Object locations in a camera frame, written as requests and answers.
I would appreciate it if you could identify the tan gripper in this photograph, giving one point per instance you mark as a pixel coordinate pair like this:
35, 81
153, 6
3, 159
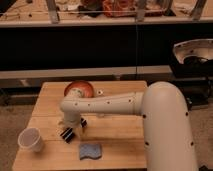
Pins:
77, 128

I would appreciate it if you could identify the black striped eraser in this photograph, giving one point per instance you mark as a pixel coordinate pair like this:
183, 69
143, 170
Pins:
68, 134

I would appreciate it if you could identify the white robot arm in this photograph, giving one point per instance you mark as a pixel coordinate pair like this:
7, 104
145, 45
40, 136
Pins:
168, 137

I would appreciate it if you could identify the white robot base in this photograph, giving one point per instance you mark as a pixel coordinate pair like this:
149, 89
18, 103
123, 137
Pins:
196, 47

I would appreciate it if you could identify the blue sponge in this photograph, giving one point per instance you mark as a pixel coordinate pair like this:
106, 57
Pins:
90, 151

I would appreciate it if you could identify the wooden folding table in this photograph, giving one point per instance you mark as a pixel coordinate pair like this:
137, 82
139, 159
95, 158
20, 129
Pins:
121, 137

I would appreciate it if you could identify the orange wooden bowl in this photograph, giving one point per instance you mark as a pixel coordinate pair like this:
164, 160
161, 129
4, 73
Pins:
84, 86

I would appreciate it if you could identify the clear glass bottle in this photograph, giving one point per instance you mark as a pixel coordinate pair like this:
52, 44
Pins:
99, 92

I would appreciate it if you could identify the orange crate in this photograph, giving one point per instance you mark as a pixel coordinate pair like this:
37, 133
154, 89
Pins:
118, 8

